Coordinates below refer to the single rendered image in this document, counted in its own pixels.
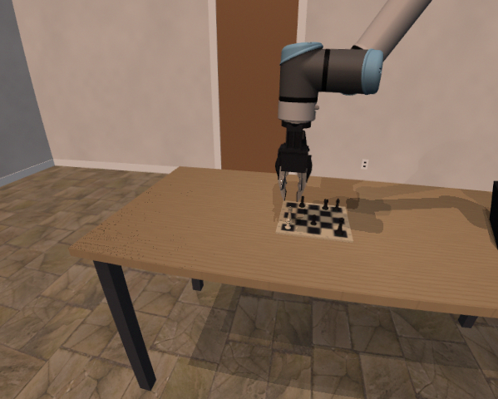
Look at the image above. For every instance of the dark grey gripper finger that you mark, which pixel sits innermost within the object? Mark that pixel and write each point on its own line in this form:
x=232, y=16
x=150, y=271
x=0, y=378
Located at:
x=304, y=178
x=282, y=180

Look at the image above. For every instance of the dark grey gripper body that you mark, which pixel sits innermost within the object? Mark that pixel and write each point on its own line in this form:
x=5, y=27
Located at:
x=294, y=154

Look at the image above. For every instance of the black and tan chessboard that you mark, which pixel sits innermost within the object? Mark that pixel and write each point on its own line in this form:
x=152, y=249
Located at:
x=327, y=222

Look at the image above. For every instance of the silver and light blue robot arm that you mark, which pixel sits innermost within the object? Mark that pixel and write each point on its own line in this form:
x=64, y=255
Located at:
x=307, y=69

